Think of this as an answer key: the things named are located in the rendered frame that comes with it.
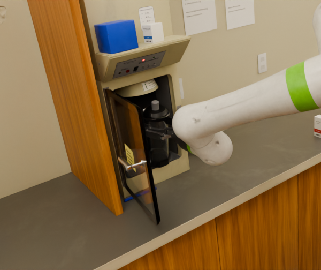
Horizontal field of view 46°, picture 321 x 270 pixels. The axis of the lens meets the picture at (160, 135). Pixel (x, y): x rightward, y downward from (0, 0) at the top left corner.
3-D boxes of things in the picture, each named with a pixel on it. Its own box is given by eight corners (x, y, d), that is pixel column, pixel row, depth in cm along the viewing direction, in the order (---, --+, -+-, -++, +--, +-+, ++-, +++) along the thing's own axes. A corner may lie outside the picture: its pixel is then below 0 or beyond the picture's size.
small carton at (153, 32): (144, 43, 131) (141, 25, 129) (155, 39, 134) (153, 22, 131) (153, 43, 127) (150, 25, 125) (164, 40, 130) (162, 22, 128)
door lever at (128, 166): (133, 158, 122) (131, 150, 121) (144, 168, 113) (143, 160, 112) (117, 163, 120) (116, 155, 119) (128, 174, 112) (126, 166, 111)
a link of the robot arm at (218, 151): (225, 177, 114) (245, 148, 115) (203, 155, 107) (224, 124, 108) (197, 163, 125) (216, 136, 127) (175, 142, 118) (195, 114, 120)
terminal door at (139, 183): (127, 187, 145) (106, 87, 130) (160, 226, 118) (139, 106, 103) (124, 188, 144) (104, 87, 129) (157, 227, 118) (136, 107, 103)
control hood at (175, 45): (100, 82, 130) (93, 53, 126) (176, 61, 144) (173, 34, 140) (114, 87, 120) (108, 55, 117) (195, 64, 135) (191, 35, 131)
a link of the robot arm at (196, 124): (305, 121, 90) (304, 88, 97) (285, 92, 84) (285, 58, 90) (184, 154, 112) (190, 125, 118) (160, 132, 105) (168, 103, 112)
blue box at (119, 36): (99, 52, 126) (93, 24, 123) (125, 46, 130) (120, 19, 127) (111, 54, 118) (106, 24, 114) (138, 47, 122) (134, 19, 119)
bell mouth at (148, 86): (107, 92, 153) (104, 79, 151) (144, 81, 161) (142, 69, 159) (127, 99, 138) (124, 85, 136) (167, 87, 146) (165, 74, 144)
